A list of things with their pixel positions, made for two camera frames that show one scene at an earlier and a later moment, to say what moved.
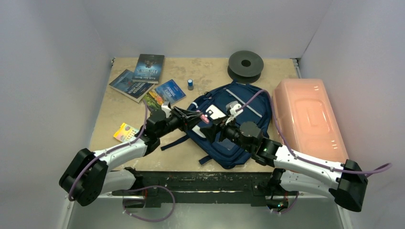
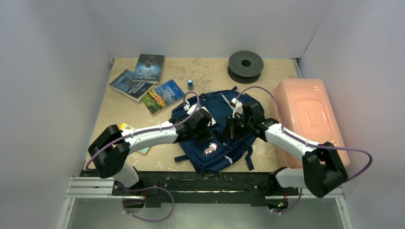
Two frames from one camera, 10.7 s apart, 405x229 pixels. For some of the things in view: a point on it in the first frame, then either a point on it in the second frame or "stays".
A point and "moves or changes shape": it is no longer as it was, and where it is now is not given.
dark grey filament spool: [245, 67] stays
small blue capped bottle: [190, 84] stays
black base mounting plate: [254, 187] stays
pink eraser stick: [204, 119] moves or changes shape
